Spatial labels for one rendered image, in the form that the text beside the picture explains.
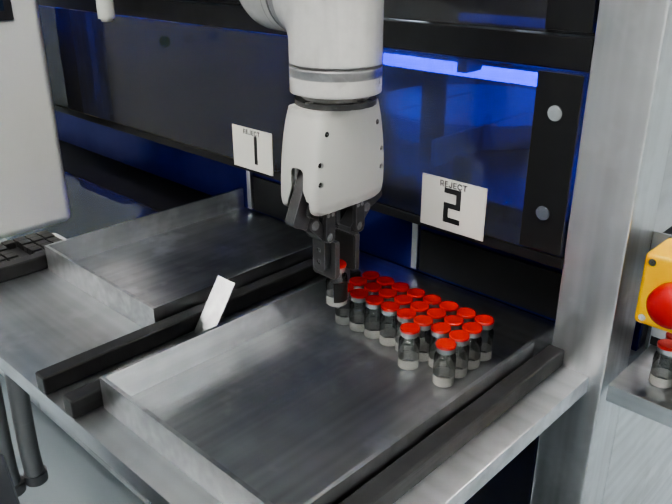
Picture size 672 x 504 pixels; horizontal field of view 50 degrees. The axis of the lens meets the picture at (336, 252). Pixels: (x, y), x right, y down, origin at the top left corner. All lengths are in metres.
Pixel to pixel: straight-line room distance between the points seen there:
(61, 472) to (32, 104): 1.08
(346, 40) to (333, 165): 0.11
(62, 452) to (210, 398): 1.48
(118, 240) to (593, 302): 0.66
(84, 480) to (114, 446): 1.38
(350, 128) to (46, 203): 0.86
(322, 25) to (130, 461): 0.40
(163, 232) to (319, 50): 0.57
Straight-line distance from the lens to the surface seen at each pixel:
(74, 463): 2.13
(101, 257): 1.06
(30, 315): 0.93
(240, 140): 1.04
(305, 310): 0.85
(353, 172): 0.67
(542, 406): 0.73
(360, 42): 0.63
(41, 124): 1.38
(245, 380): 0.74
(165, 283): 0.95
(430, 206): 0.82
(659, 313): 0.69
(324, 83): 0.63
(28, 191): 1.40
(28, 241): 1.30
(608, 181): 0.71
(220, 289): 0.82
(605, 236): 0.72
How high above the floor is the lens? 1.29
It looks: 23 degrees down
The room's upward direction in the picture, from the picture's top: straight up
